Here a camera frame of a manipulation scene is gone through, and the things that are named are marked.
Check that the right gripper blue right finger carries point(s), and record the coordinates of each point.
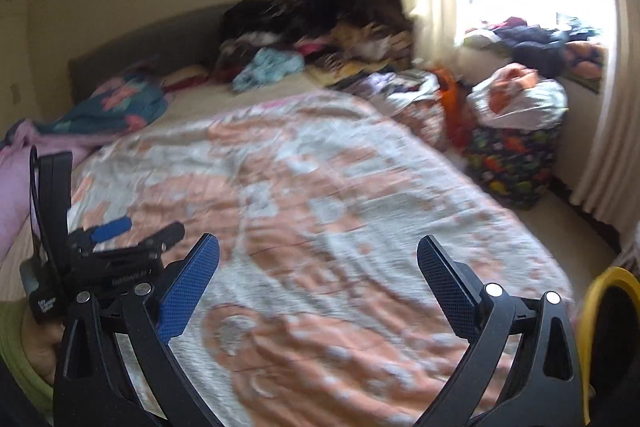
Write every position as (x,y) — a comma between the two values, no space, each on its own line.
(458,291)

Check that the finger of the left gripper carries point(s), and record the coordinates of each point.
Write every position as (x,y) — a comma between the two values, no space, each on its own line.
(153,245)
(86,239)

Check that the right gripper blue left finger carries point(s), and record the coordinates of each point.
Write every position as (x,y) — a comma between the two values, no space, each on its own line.
(182,285)

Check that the green sleeved left forearm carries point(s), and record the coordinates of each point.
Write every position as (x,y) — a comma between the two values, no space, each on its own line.
(30,351)

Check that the yellow rimmed black trash bin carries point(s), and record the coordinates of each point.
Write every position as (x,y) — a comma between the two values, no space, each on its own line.
(608,349)

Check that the pink blanket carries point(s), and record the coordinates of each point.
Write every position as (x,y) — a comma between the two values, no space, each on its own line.
(15,169)

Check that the dinosaur print laundry basket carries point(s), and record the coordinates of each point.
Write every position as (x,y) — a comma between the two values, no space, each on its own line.
(513,166)

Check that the teal floral pillow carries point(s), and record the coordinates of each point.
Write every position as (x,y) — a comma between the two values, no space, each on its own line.
(122,104)

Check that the orange white bed blanket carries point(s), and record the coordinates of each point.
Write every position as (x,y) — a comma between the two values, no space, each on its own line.
(318,314)

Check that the pink floral fabric bag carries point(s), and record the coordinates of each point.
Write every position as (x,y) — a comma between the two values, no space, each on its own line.
(426,120)

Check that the cream right curtain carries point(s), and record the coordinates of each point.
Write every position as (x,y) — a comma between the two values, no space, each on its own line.
(609,185)

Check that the orange bag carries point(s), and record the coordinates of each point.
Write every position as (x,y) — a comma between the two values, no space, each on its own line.
(453,99)

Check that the white plastic bag with clothes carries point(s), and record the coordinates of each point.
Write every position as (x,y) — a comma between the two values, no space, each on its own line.
(517,97)

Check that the grey bed headboard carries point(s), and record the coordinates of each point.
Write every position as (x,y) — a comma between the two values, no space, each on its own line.
(167,45)

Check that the light blue garment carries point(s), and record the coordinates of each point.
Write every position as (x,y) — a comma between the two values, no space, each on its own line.
(268,66)

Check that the clothes pile on windowsill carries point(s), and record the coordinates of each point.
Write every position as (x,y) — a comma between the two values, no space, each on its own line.
(572,52)

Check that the clothes pile on bed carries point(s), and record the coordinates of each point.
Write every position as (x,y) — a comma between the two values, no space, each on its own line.
(337,38)

